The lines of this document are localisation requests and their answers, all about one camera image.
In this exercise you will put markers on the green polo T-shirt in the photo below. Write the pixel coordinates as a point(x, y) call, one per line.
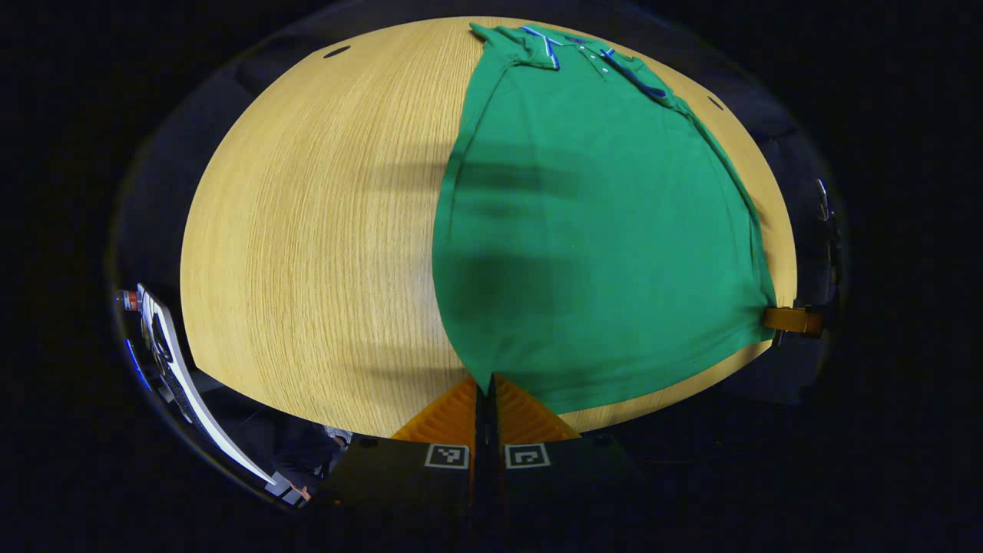
point(599, 230)

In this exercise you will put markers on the black round table grommet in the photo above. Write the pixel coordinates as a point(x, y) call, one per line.
point(714, 102)
point(336, 51)

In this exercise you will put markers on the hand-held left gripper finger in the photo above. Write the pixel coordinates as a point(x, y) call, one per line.
point(480, 430)
point(493, 430)

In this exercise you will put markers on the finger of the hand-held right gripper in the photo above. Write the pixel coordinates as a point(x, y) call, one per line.
point(795, 320)

